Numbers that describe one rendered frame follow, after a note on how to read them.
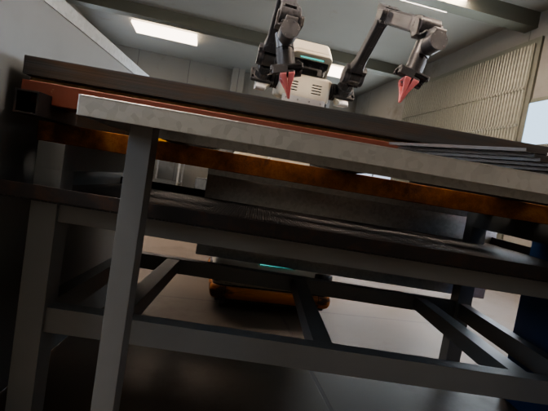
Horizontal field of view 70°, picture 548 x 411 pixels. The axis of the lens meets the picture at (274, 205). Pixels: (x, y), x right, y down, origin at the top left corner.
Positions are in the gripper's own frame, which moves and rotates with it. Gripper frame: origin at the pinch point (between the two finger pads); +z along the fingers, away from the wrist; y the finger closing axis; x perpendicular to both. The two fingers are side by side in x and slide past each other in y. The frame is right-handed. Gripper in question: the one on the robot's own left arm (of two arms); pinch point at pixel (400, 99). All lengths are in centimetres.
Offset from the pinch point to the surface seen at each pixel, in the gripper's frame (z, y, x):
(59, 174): 59, -73, -34
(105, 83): 36, -71, -36
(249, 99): 27, -40, -36
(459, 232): 27, 58, 44
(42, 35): 31, -94, -25
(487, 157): 24, 5, -57
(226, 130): 39, -38, -67
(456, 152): 24, 1, -54
